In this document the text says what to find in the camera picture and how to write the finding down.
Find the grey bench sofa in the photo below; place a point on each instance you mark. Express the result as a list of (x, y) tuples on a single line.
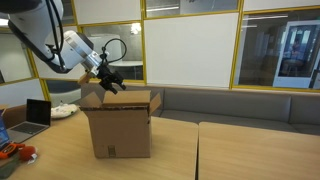
[(297, 113)]

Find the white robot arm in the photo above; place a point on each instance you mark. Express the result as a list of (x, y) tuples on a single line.
[(38, 24)]

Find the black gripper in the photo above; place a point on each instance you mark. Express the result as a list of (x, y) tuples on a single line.
[(107, 78)]

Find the red fuzzy ball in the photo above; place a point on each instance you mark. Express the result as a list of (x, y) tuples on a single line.
[(27, 153)]

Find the orange tool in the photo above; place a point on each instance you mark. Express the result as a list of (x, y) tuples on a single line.
[(9, 149)]

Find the brown cardboard box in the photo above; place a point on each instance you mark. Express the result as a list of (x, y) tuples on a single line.
[(120, 124)]

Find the dark green pouch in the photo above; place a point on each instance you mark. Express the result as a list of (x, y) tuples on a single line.
[(8, 166)]

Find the white door frame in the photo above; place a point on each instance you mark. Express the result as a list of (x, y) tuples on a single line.
[(299, 55)]

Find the white round table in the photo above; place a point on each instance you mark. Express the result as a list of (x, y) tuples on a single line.
[(131, 70)]

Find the blue box edge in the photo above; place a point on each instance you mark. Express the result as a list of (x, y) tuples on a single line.
[(4, 137)]

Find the white plate with items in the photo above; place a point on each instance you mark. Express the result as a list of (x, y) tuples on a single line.
[(63, 111)]

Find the grey open laptop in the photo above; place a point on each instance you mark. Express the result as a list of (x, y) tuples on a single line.
[(38, 119)]

